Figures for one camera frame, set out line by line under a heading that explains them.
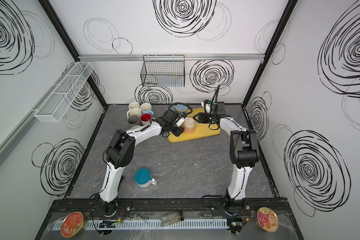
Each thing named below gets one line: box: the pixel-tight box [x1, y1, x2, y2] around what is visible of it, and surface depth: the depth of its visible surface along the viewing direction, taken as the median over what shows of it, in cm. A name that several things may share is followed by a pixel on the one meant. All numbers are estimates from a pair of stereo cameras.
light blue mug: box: [141, 109, 154, 117], surface depth 107 cm
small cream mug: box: [140, 113, 153, 125], surface depth 104 cm
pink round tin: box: [253, 206, 280, 233], surface depth 69 cm
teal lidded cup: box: [134, 168, 157, 188], surface depth 78 cm
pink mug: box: [126, 107, 142, 117], surface depth 108 cm
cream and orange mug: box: [183, 117, 196, 134], surface depth 99 cm
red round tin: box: [60, 211, 87, 238], surface depth 68 cm
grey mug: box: [127, 115, 141, 127], surface depth 99 cm
